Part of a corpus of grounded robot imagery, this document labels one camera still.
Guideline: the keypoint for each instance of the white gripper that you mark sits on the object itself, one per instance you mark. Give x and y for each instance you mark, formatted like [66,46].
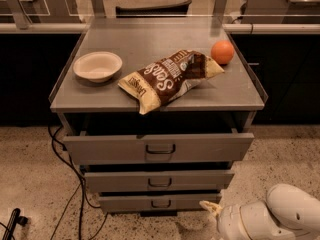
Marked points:
[229,224]

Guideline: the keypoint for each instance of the grey bottom drawer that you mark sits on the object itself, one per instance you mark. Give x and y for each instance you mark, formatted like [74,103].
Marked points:
[177,202]

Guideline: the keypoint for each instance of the grey drawer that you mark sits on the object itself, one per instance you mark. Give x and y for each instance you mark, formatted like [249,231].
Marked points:
[158,181]
[177,202]
[176,148]

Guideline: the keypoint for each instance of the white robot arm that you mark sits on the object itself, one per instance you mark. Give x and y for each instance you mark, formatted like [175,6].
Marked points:
[288,213]

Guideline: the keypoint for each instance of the grey middle drawer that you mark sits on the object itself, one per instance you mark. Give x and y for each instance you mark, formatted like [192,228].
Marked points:
[158,181]

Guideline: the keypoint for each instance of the grey top drawer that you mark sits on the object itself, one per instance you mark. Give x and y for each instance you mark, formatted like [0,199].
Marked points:
[176,148]

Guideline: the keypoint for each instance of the brown yellow chip bag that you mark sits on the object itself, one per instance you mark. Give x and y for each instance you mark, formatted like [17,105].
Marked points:
[169,78]

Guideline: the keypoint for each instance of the orange fruit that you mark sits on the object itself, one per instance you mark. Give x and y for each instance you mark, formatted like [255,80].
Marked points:
[222,52]

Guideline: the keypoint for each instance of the white paper bowl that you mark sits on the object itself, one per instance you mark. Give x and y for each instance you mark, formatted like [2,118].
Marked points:
[97,67]

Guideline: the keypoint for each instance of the black object on floor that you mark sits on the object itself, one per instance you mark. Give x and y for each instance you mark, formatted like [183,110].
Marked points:
[15,219]

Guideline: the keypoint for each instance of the black chair back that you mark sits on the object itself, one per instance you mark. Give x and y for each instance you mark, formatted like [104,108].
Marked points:
[171,10]

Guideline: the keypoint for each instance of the grey counter in background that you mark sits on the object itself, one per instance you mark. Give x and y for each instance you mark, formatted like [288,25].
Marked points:
[281,12]

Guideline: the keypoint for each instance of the clear acrylic barrier panel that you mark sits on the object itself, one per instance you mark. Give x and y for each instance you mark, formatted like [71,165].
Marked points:
[82,11]

